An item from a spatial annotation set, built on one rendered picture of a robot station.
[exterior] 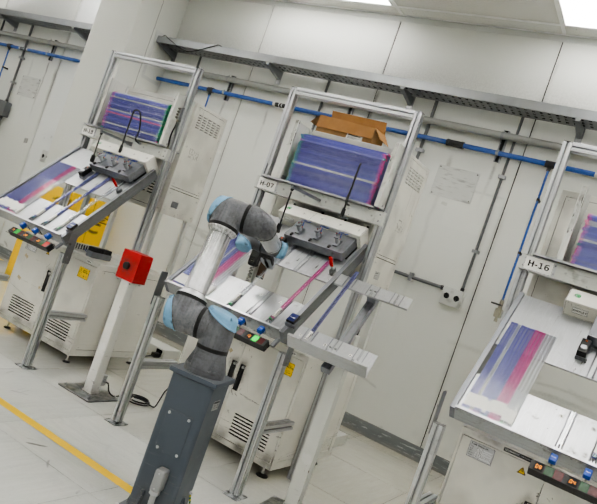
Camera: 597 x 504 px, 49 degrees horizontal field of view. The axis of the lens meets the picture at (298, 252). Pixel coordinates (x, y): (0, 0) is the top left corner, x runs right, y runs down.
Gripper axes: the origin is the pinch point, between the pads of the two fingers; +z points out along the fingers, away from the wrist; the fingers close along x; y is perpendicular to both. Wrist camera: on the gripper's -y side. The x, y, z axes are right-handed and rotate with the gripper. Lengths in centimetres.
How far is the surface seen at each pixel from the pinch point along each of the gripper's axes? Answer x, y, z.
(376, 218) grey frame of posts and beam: -33, 47, -1
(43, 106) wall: 431, 150, 107
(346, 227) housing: -20.3, 38.4, 1.8
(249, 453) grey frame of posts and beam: -35, -75, 23
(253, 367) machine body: -5.5, -35.6, 32.9
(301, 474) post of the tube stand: -57, -70, 29
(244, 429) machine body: -12, -59, 50
